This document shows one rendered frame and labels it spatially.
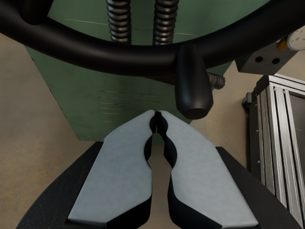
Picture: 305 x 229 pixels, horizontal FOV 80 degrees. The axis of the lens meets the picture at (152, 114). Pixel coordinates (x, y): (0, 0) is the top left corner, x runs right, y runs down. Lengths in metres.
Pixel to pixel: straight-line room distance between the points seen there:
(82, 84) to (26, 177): 0.51
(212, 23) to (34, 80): 0.94
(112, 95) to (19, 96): 0.65
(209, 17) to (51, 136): 0.78
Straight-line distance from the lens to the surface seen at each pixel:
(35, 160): 0.91
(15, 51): 1.31
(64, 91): 0.56
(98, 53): 0.16
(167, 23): 0.21
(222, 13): 0.37
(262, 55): 0.41
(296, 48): 0.39
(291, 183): 0.80
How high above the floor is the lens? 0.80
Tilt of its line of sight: 59 degrees down
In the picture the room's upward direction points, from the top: 15 degrees clockwise
